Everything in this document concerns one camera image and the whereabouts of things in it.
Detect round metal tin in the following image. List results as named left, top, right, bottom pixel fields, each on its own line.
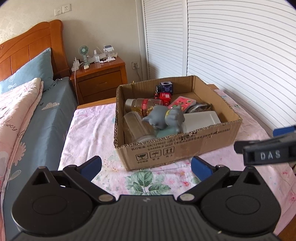
left=185, top=103, right=211, bottom=113

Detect small green desk fan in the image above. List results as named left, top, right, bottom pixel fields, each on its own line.
left=78, top=45, right=89, bottom=66

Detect blue pillow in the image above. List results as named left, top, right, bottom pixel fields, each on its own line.
left=1, top=48, right=55, bottom=94

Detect pink quilt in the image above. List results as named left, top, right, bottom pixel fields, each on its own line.
left=0, top=77, right=44, bottom=241

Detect grey cat figurine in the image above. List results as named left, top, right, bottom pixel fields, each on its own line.
left=142, top=105, right=185, bottom=138

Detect white power strip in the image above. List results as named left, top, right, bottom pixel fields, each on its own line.
left=71, top=58, right=80, bottom=72

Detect white louvered closet door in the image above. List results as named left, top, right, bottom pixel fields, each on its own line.
left=142, top=0, right=295, bottom=133

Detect clear bottle red label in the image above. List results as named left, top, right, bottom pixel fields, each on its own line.
left=125, top=98, right=163, bottom=118

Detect red card box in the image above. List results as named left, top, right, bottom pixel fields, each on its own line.
left=168, top=96, right=196, bottom=113

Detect wooden headboard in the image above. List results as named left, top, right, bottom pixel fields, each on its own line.
left=0, top=20, right=70, bottom=81

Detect upper wall sockets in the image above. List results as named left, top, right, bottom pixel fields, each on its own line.
left=54, top=4, right=72, bottom=16

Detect blue bed sheet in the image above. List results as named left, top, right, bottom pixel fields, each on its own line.
left=3, top=77, right=78, bottom=240

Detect brown cardboard box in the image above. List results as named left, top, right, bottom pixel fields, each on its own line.
left=114, top=76, right=242, bottom=171

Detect clear jar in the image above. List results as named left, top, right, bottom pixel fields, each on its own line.
left=123, top=111, right=156, bottom=144

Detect floral pink table cloth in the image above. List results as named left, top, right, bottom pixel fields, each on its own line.
left=58, top=89, right=296, bottom=236

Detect wooden nightstand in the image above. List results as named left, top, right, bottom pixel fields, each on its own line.
left=70, top=57, right=127, bottom=105

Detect white plastic container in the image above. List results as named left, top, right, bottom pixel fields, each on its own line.
left=182, top=111, right=221, bottom=133

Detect wall power socket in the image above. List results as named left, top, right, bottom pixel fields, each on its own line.
left=132, top=61, right=139, bottom=69

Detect white gadget on nightstand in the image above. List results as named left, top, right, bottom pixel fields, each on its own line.
left=100, top=45, right=117, bottom=62

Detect clear spray bottle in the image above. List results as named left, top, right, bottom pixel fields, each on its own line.
left=93, top=50, right=100, bottom=63

